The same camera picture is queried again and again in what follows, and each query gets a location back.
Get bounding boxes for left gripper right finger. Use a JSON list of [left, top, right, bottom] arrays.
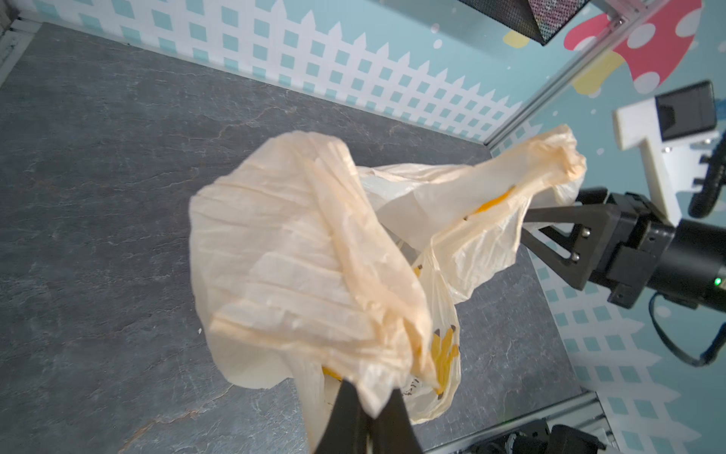
[[371, 389, 424, 454]]

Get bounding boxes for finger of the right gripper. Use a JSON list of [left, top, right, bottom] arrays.
[[521, 204, 621, 291]]

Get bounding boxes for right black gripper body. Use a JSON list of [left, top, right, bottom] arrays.
[[577, 188, 725, 312]]

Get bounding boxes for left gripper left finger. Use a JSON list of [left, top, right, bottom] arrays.
[[314, 380, 372, 454]]

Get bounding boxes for translucent cream plastic bag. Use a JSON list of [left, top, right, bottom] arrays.
[[189, 125, 587, 448]]

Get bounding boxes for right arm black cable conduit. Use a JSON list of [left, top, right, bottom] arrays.
[[687, 129, 726, 221]]

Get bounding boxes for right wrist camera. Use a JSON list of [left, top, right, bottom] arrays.
[[613, 81, 725, 226]]

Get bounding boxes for aluminium mounting rail frame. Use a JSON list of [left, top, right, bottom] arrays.
[[425, 391, 620, 453]]

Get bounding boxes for black mesh wall basket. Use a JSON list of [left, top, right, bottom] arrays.
[[462, 0, 589, 45]]

